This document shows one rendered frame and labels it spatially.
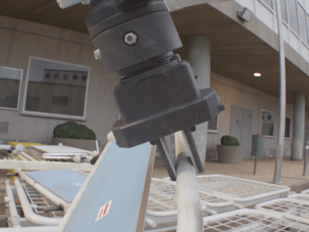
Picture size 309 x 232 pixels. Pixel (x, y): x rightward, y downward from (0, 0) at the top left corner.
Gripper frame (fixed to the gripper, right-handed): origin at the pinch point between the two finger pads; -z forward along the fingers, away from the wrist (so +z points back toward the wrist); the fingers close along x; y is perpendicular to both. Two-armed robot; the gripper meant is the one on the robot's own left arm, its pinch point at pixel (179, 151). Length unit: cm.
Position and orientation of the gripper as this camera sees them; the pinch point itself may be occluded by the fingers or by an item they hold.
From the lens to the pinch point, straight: 31.8
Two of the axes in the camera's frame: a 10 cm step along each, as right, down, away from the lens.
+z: -3.6, -9.0, -2.3
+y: 0.7, -2.7, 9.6
